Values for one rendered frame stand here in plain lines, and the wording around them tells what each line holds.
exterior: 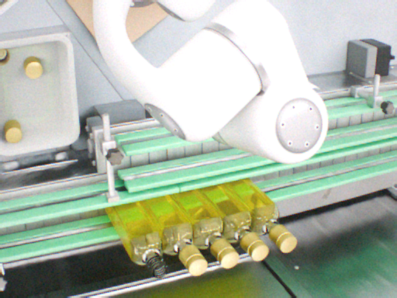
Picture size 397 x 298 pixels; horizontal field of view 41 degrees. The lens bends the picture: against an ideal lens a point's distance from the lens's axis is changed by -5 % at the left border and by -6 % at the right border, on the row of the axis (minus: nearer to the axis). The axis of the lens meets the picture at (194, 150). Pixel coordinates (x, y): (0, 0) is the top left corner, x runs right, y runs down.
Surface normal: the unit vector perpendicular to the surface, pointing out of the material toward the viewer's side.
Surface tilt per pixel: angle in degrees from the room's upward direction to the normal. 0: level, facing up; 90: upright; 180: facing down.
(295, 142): 13
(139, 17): 0
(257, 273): 90
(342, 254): 89
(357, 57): 90
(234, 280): 90
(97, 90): 0
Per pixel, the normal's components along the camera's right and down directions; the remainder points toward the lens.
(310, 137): 0.39, 0.18
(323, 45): 0.38, 0.40
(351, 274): -0.01, -0.91
